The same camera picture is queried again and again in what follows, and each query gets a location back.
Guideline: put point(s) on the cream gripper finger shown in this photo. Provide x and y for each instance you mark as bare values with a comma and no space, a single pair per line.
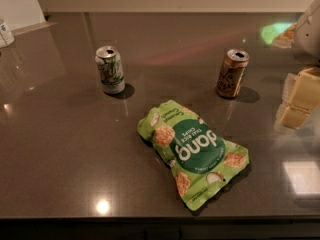
302,91
290,117

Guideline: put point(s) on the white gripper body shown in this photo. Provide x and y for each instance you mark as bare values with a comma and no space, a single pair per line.
308,34

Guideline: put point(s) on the green rice chip bag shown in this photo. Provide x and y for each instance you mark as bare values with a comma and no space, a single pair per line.
201,162

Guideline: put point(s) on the orange brown soda can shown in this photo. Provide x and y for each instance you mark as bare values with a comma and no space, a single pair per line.
232,73

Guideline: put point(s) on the green white soda can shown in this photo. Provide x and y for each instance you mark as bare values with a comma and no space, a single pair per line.
110,70

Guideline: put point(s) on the white bottle at left edge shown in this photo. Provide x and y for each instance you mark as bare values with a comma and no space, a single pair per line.
6,36

